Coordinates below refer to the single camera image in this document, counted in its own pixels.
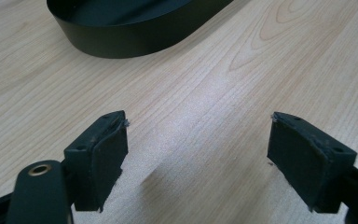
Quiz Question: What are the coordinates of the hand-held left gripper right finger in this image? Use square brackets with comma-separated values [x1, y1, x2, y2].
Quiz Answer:
[267, 111, 358, 215]

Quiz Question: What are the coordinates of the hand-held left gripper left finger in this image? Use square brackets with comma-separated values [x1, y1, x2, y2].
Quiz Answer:
[62, 109, 130, 213]

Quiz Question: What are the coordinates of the black oval tray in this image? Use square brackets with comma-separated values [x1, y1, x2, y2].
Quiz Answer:
[46, 0, 235, 60]

